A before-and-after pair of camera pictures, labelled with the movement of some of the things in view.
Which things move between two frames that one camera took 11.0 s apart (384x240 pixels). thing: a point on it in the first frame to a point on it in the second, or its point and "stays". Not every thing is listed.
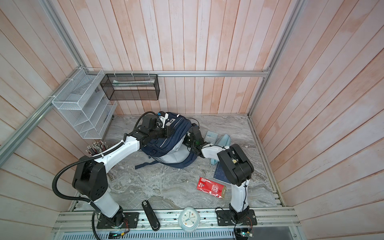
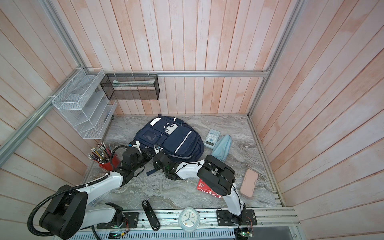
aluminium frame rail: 214,73 stays
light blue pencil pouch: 224,140 stays
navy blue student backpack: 171,150 stays
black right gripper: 186,135 to 157,165
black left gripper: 167,134 to 148,156
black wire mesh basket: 131,86 stays
